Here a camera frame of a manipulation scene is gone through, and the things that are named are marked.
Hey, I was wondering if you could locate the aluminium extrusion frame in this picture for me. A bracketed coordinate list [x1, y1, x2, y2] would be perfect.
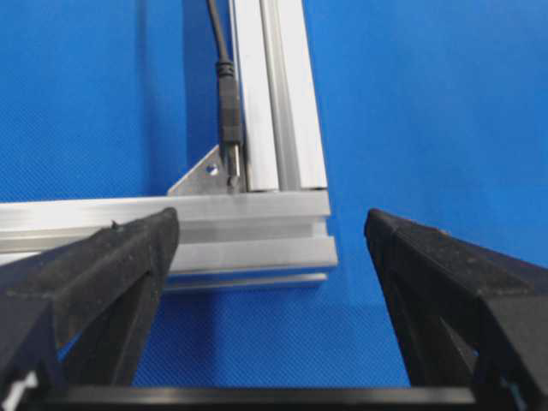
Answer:
[1, 1, 338, 292]

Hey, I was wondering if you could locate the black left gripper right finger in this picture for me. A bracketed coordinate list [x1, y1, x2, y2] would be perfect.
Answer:
[364, 209, 547, 410]

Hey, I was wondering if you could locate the black USB cable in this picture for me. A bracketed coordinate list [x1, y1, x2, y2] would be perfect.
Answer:
[206, 0, 246, 188]

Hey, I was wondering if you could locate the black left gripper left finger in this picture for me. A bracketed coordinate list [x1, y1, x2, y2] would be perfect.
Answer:
[1, 207, 180, 410]

